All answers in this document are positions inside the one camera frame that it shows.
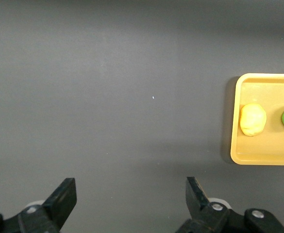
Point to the yellow plastic tray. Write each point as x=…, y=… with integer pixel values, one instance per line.
x=265, y=150

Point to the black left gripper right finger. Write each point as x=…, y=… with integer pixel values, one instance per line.
x=197, y=201

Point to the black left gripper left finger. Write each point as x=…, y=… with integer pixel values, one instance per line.
x=61, y=201

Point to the yellow potato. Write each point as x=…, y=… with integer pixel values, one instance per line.
x=252, y=119

